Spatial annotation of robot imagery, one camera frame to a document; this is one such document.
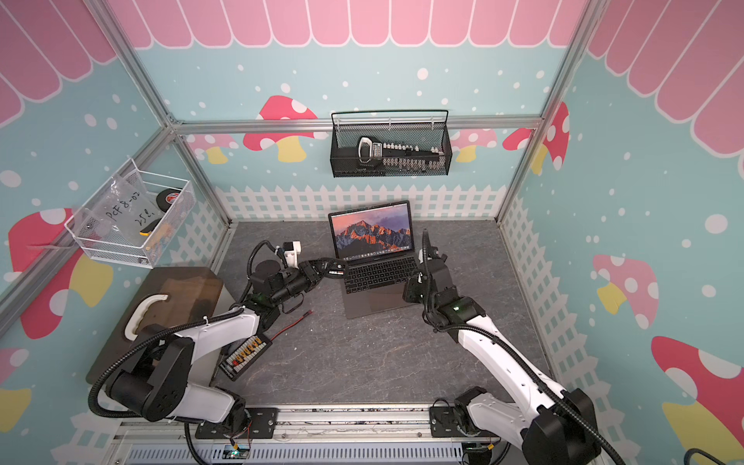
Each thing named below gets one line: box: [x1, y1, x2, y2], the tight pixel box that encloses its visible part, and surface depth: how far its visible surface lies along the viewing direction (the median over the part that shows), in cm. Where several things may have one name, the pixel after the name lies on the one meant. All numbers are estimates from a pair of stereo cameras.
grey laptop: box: [328, 200, 420, 320], surface depth 105 cm
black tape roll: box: [155, 187, 182, 213], surface depth 82 cm
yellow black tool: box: [138, 217, 162, 237], surface depth 67 cm
